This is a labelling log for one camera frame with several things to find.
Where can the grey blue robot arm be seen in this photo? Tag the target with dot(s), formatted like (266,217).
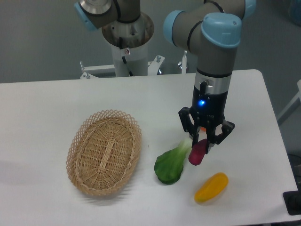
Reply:
(211,32)

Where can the green bok choy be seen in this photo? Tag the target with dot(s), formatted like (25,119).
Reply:
(168,167)

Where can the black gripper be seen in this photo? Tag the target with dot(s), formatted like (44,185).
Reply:
(209,108)

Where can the yellow mango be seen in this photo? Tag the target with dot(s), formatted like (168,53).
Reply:
(212,187)

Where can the white metal mounting frame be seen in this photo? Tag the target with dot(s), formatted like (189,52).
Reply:
(156,67)

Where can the black cable port box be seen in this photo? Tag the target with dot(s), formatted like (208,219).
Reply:
(293,202)

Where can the white table leg frame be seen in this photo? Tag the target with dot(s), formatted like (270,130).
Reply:
(292,105)

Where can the woven wicker basket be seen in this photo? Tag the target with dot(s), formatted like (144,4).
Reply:
(104,153)

